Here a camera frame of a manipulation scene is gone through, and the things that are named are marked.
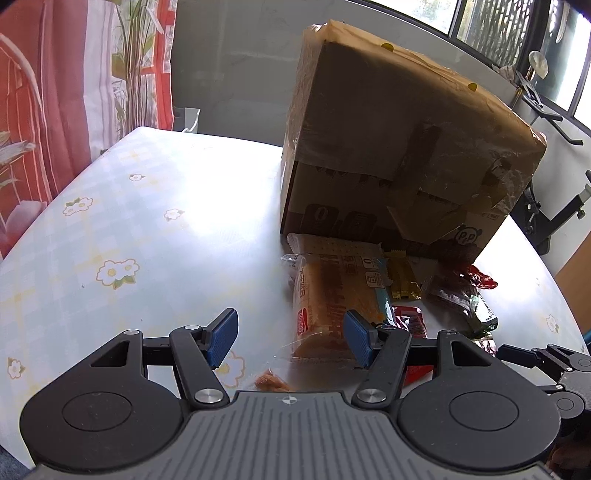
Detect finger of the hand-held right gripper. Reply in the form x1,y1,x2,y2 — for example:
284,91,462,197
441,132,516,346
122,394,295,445
496,344,585,384

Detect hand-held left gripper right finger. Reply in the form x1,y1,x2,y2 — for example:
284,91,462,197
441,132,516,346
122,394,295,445
344,310,502,409

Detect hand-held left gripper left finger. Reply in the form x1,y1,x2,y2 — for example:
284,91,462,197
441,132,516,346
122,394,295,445
85,308,239,408

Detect green snack packet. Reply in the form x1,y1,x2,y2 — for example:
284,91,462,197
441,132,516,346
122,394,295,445
464,295,500,340

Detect red snack packet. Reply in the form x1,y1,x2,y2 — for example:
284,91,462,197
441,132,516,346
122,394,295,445
392,305,435,386

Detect clear bread packet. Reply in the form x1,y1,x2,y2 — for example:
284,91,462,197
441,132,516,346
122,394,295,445
283,254,393,367

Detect cardboard box with plastic liner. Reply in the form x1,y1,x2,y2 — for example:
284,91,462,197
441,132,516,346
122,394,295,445
279,19,548,265

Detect small orange snack packet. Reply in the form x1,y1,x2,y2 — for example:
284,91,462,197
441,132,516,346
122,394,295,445
253,368,293,393

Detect yellow snack packet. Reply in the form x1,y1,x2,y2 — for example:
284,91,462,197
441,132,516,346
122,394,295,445
387,250,423,302

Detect red shiny wrapper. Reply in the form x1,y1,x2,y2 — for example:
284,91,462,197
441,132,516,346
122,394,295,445
455,264,499,291

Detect brown clear snack packet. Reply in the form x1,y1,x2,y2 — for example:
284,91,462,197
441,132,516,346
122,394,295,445
422,274,481,320

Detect clear cracker packet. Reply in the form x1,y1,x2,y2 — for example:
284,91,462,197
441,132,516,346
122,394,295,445
286,233,385,260

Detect floral tablecloth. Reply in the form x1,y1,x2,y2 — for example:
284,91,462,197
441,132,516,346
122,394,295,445
0,127,587,468

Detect black exercise bike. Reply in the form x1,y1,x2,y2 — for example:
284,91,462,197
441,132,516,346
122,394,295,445
501,65,591,259

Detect white plastic bag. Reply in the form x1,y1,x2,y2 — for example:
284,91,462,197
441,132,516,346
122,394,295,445
529,51,550,79

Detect printed curtain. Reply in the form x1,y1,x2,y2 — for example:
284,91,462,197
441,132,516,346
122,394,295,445
0,0,178,259

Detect black framed window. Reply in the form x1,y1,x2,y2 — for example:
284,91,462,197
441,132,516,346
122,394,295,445
369,0,591,121

